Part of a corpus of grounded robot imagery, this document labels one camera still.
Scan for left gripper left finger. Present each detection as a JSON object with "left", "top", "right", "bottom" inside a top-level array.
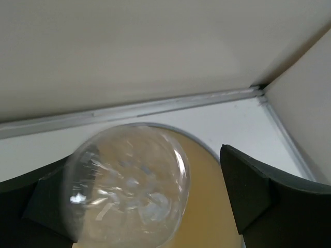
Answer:
[{"left": 1, "top": 158, "right": 75, "bottom": 247}]

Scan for clear bottle white cap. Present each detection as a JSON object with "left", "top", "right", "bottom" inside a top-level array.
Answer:
[{"left": 63, "top": 125, "right": 191, "bottom": 247}]

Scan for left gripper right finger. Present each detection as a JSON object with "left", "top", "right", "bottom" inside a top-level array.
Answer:
[{"left": 220, "top": 145, "right": 330, "bottom": 248}]

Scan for aluminium rail frame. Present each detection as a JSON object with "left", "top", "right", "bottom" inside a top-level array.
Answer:
[{"left": 1, "top": 87, "right": 314, "bottom": 181}]

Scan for beige bin with grey rim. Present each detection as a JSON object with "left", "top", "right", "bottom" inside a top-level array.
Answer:
[{"left": 155, "top": 127, "right": 242, "bottom": 247}]

